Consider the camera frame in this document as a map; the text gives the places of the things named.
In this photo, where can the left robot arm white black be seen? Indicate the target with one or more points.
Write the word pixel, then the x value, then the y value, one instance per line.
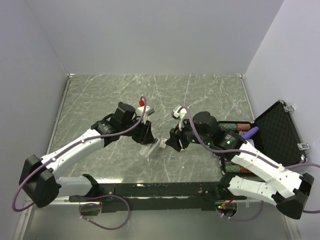
pixel 42 178

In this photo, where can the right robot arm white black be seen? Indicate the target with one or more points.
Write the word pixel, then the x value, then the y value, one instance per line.
pixel 287 190

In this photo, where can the white stapler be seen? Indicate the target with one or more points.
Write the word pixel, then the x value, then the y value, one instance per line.
pixel 147 149

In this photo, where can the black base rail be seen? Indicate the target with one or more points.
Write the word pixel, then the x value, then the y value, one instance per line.
pixel 156 196

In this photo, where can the purple marker pen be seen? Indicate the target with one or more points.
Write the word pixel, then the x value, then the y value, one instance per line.
pixel 249 134

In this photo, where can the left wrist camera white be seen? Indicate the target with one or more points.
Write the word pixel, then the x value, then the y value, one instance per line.
pixel 144 113

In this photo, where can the black open carrying case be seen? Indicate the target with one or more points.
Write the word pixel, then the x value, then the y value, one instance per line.
pixel 277 137

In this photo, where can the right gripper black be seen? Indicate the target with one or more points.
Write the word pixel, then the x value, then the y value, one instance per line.
pixel 174 142

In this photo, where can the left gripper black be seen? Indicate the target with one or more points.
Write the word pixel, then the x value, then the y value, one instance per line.
pixel 145 136

